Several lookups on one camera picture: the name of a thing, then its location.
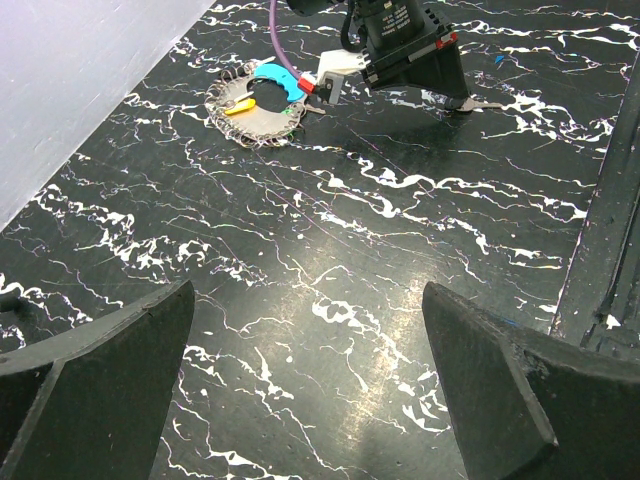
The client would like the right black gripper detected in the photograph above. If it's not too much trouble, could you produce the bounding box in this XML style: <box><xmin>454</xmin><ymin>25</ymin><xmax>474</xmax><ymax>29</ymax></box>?
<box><xmin>344</xmin><ymin>1</ymin><xmax>470</xmax><ymax>110</ymax></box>

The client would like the yellow key tag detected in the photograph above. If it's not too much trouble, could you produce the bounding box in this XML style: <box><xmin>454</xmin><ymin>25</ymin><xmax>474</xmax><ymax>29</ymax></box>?
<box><xmin>224</xmin><ymin>98</ymin><xmax>256</xmax><ymax>116</ymax></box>

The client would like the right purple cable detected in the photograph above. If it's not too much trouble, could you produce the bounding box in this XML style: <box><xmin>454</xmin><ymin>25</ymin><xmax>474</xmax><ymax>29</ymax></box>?
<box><xmin>268</xmin><ymin>0</ymin><xmax>306</xmax><ymax>81</ymax></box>

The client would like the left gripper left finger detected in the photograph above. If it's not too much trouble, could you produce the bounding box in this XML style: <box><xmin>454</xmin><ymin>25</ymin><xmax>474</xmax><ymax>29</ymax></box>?
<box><xmin>1</xmin><ymin>281</ymin><xmax>195</xmax><ymax>479</ymax></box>

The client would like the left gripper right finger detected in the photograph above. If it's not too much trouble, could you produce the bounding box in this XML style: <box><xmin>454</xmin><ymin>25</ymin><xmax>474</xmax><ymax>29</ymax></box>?
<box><xmin>422</xmin><ymin>282</ymin><xmax>639</xmax><ymax>479</ymax></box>

